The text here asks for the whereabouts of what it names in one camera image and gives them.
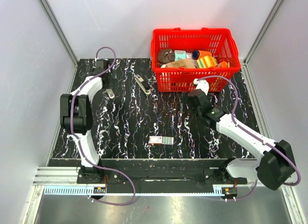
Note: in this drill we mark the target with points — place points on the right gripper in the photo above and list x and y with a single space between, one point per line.
185 98

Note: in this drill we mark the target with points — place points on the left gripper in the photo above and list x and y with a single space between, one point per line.
111 74

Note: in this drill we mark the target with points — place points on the beige stapler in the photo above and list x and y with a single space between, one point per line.
110 93

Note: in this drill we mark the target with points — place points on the staple remover tool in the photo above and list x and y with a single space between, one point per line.
143 84

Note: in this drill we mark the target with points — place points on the red white staple box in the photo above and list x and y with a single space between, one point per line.
161 140

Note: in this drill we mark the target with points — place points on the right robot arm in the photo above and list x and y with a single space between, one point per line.
273 162

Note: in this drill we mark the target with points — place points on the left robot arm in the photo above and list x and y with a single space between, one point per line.
76 118

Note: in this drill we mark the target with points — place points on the brown cardboard package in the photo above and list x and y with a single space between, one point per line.
182 63

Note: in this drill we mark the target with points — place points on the teal white card packet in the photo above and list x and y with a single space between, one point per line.
179 55

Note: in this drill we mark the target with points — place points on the green yellow striped box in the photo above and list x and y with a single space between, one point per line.
206 62

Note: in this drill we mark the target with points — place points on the brown round object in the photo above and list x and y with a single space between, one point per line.
165 56

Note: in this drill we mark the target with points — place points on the orange bottle blue cap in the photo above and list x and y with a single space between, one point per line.
197 54

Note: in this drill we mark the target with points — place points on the small orange box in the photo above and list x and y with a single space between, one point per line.
223 64

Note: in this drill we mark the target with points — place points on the red plastic basket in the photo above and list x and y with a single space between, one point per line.
218 41

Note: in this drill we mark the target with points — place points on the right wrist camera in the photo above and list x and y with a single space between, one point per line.
202 84

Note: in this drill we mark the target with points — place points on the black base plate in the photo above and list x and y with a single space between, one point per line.
162 174

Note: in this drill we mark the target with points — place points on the white cable duct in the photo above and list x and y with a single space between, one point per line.
148 190

